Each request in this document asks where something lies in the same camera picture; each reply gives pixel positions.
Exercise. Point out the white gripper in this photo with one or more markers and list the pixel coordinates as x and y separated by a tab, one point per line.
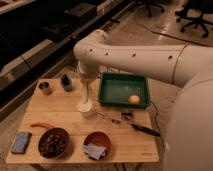
87	71

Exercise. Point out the yellow banana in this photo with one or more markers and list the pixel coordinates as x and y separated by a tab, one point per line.
86	92

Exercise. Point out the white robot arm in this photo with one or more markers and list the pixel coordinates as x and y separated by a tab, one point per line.
189	139

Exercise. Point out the white paper cup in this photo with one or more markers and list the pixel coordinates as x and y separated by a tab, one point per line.
85	108

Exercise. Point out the green plastic tray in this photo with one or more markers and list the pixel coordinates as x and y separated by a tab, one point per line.
115	89

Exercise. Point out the metal whisk utensil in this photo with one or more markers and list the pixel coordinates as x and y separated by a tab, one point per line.
116	121

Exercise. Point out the yellow round fruit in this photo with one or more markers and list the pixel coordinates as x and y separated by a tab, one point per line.
134	99

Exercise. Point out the small dark clip object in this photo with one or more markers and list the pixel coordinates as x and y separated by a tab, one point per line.
127	115

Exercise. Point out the brown bowl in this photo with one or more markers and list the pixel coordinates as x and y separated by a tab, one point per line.
100	139

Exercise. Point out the dark bowl with contents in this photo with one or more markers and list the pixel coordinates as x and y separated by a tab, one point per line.
53	143

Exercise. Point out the grey folded cloth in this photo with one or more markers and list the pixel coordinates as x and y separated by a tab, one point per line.
94	151

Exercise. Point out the black marker pen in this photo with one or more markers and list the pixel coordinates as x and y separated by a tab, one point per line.
146	130

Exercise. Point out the blue sponge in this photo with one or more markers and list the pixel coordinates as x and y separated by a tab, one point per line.
21	142

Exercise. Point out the black office chair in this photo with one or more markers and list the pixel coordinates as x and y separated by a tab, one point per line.
204	7

